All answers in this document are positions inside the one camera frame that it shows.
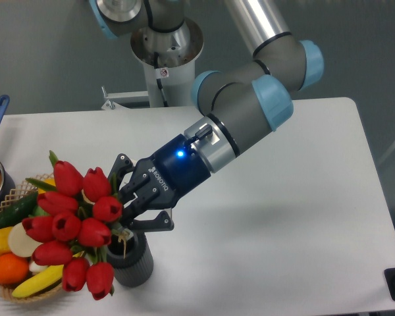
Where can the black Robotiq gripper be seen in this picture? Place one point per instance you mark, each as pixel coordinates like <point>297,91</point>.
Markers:
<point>157,183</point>

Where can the red tulip bouquet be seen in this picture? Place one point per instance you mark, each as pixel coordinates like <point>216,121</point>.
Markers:
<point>83,215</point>

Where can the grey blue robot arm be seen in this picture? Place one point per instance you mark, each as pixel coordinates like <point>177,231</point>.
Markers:
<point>238,108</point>

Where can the dark grey ribbed vase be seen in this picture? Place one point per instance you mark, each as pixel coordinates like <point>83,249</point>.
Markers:
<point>131,260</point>

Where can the yellow squash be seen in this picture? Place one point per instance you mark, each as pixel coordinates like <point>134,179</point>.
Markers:
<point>47,185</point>

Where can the yellow banana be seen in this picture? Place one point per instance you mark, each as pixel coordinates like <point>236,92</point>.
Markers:
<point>39,282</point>

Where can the green cucumber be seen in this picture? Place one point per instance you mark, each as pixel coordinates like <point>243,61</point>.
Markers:
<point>19,210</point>

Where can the beige round radish slice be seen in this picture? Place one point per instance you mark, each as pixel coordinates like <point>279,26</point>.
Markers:
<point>20,243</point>

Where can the woven wicker basket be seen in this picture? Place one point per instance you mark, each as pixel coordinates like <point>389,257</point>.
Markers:
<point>6,292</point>

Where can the orange fruit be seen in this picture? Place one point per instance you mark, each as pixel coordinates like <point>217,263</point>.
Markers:
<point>13,269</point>

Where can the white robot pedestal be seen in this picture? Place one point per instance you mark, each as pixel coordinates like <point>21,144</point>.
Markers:
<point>168,60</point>

